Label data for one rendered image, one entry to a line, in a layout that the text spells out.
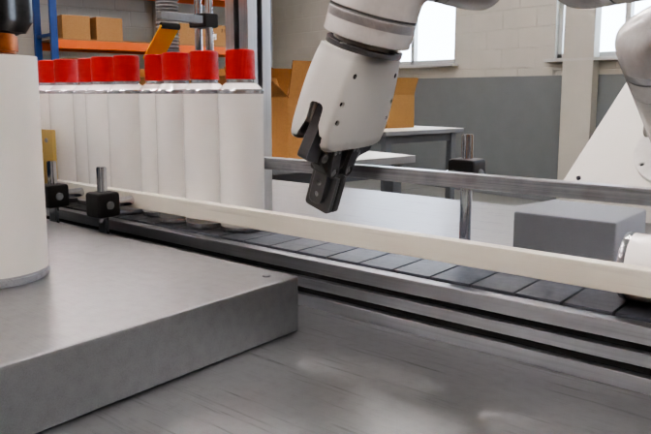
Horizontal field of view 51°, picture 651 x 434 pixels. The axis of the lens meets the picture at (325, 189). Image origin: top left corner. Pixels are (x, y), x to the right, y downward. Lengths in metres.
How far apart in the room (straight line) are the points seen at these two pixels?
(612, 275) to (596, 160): 0.79
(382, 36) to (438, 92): 7.12
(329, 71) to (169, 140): 0.28
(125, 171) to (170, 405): 0.49
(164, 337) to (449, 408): 0.20
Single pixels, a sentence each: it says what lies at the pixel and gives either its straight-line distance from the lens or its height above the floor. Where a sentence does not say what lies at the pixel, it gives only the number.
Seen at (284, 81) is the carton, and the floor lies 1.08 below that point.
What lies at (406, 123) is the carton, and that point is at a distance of 5.21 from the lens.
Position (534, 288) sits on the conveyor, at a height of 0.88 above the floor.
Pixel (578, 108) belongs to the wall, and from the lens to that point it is 6.62.
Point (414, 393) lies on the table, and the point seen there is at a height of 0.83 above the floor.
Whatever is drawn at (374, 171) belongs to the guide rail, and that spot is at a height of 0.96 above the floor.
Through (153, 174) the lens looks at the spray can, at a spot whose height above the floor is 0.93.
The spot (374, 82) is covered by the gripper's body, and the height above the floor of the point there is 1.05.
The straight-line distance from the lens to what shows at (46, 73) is 1.11.
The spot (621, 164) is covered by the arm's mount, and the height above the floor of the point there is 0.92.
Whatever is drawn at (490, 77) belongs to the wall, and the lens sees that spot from 7.30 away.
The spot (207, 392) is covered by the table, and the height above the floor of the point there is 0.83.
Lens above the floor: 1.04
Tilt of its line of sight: 8 degrees down
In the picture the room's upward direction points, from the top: straight up
